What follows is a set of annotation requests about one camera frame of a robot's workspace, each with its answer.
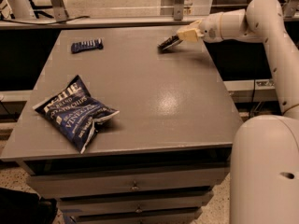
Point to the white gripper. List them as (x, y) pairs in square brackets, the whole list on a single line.
[(209, 29)]

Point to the black chocolate rxbar wrapper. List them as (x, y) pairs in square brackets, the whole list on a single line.
[(172, 41)]

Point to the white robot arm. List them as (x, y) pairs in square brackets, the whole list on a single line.
[(264, 169)]

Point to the blue rxbar wrapper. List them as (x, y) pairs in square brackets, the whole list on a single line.
[(78, 47)]

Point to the blue potato chip bag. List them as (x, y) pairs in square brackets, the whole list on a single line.
[(75, 114)]

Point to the grey drawer cabinet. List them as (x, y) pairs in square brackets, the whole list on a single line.
[(174, 107)]

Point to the bottom grey drawer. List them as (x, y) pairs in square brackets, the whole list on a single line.
[(147, 217)]

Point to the grey drawer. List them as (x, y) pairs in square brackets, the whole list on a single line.
[(128, 180), (136, 202), (147, 217)]

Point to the top grey drawer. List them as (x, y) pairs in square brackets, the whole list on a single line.
[(128, 180)]

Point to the middle grey drawer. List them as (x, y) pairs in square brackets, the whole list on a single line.
[(136, 202)]

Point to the black object bottom left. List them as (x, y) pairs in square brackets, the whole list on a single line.
[(18, 207)]

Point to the grey metal upright bracket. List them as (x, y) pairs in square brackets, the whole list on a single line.
[(178, 10)]

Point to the grey metal rail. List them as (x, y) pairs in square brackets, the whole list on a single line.
[(89, 23)]

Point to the grey slanted metal post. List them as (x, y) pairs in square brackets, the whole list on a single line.
[(60, 12)]

